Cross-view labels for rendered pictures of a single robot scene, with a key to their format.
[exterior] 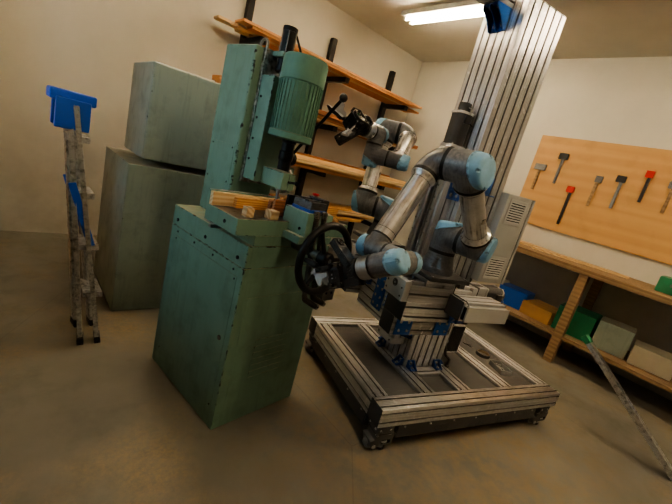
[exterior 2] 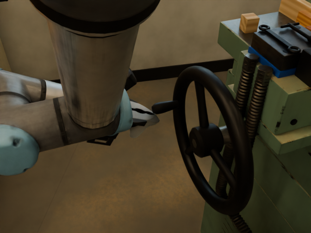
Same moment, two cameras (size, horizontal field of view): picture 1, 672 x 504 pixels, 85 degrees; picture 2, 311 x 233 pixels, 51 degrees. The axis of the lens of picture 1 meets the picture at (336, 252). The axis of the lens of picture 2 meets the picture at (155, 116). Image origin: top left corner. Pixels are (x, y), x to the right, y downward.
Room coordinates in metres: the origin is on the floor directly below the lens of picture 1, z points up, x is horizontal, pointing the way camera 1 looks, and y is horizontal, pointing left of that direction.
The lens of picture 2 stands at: (1.48, -0.40, 1.26)
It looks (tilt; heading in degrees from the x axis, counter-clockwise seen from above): 41 degrees down; 121
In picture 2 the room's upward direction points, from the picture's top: straight up
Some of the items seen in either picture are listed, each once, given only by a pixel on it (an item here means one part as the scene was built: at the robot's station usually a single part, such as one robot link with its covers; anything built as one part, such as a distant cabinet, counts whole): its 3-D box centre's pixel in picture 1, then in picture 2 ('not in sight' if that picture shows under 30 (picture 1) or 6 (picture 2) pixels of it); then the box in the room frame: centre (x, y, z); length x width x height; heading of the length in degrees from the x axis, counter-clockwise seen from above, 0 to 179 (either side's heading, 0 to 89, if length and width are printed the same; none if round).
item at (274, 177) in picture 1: (277, 180); not in sight; (1.55, 0.31, 1.03); 0.14 x 0.07 x 0.09; 52
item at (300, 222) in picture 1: (307, 221); (288, 83); (1.43, 0.14, 0.91); 0.15 x 0.14 x 0.09; 142
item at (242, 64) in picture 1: (245, 137); not in sight; (1.72, 0.53, 1.16); 0.22 x 0.22 x 0.72; 52
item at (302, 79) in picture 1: (298, 101); not in sight; (1.54, 0.30, 1.35); 0.18 x 0.18 x 0.31
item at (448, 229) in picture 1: (448, 235); not in sight; (1.61, -0.46, 0.98); 0.13 x 0.12 x 0.14; 51
